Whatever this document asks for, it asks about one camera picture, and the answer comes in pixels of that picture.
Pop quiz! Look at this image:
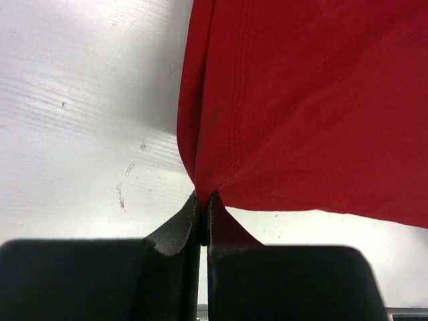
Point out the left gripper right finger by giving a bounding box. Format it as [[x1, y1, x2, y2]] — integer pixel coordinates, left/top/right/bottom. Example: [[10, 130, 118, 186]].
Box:
[[207, 193, 387, 320]]

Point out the dark red t shirt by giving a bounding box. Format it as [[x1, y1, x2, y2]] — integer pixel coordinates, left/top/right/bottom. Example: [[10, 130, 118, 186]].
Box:
[[177, 1, 427, 227]]

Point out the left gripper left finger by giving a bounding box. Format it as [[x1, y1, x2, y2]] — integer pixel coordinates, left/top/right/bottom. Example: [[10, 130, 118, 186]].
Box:
[[1, 195, 200, 320]]

